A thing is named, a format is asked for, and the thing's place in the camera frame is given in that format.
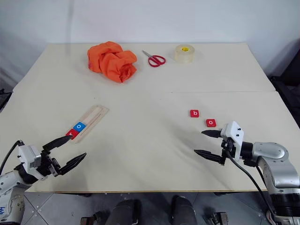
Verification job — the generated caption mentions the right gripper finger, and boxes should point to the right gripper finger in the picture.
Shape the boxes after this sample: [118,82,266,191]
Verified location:
[194,150,226,166]
[201,130,222,139]

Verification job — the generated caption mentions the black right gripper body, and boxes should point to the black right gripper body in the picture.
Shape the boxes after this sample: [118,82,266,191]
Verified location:
[220,138,236,165]

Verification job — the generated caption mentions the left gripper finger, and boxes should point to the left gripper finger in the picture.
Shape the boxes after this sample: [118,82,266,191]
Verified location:
[42,135,72,151]
[57,152,88,177]

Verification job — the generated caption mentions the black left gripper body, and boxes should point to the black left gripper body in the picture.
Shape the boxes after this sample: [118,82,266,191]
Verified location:
[39,147,62,178]

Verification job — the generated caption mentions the blue letter tile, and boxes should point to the blue letter tile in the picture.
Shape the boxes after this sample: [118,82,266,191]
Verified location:
[73,121,86,132]

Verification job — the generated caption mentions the wooden letter tile tray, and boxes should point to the wooden letter tile tray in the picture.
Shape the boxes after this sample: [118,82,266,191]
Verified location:
[66,105,110,143]

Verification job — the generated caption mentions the dark rounded shape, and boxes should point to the dark rounded shape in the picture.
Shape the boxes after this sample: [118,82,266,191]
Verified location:
[110,199,143,225]
[172,195,197,225]

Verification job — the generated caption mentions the dark object beside table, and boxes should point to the dark object beside table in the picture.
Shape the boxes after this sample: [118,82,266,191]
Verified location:
[0,88,12,111]

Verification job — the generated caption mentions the clear packing tape roll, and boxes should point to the clear packing tape roll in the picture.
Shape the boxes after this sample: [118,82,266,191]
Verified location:
[174,44,195,64]

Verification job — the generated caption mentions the crumpled orange cloth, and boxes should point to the crumpled orange cloth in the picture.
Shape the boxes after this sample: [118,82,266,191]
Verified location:
[87,41,138,83]

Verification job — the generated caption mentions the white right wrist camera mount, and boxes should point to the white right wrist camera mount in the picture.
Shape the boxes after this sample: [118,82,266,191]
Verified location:
[220,121,246,162]

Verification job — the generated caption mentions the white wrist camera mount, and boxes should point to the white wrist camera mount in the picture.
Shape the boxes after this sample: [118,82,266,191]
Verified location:
[14,144,49,181]
[220,121,246,162]

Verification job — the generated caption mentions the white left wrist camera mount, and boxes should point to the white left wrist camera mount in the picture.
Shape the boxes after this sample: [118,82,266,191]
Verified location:
[14,144,49,181]

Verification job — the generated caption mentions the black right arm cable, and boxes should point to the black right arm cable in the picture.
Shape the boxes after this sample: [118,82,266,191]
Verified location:
[225,150,279,223]

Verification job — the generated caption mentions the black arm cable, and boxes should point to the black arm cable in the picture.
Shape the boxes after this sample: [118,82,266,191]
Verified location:
[0,140,25,175]
[225,150,279,223]

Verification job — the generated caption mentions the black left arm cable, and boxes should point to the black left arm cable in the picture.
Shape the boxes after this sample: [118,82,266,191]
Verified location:
[0,140,25,175]

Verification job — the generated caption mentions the red handled scissors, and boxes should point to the red handled scissors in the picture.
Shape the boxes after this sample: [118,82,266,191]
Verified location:
[142,50,166,68]

